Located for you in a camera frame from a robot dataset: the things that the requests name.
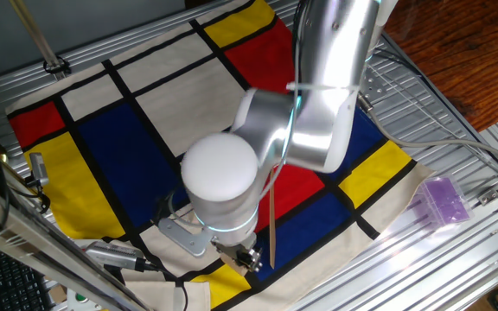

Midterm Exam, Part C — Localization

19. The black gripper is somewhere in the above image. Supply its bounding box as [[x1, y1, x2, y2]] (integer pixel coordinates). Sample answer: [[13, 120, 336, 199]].
[[211, 232, 265, 274]]

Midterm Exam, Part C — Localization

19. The light wooden block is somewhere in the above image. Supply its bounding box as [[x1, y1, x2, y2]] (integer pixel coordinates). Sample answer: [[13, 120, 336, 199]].
[[220, 251, 250, 278]]

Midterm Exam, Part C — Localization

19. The colour block patterned cloth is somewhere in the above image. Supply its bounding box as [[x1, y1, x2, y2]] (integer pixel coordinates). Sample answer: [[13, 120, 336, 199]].
[[5, 0, 436, 311]]

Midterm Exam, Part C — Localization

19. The grey box with green button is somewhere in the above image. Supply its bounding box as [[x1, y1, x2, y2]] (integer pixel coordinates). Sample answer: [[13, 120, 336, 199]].
[[65, 288, 104, 311]]

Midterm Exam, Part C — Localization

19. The clear box with purple contents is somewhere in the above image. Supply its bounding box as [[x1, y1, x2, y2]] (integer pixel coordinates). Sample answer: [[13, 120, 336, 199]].
[[408, 174, 476, 231]]

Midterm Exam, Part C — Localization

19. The black keyboard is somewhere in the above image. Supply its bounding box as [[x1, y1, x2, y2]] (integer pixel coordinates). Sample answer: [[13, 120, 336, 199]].
[[0, 241, 54, 311]]

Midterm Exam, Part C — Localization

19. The black pole clamp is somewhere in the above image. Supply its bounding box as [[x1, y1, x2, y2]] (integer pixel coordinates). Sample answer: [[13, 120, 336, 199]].
[[42, 55, 73, 76]]

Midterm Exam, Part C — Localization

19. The metal pole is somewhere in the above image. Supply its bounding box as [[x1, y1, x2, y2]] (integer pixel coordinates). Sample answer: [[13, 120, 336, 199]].
[[9, 0, 67, 81]]

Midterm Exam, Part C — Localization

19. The silver fixed camera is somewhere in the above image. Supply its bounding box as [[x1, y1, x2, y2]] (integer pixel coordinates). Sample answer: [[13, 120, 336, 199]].
[[83, 240, 147, 274]]

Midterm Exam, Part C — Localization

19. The grey base cable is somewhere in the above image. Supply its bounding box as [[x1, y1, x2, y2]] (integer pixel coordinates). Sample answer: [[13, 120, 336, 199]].
[[355, 92, 498, 173]]

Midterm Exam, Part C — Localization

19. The aluminium frame bar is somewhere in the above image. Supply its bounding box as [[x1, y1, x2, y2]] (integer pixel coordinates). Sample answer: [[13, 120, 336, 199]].
[[0, 172, 151, 311]]

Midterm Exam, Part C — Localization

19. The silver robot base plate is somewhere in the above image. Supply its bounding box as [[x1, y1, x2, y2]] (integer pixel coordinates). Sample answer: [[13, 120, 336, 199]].
[[358, 59, 387, 104]]

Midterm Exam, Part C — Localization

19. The small grey camera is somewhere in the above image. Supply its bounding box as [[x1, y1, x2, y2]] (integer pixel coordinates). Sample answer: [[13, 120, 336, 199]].
[[25, 151, 51, 189]]

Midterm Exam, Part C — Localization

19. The metal corner bracket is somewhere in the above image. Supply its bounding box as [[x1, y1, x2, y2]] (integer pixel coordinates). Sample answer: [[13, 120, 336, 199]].
[[476, 187, 498, 206]]

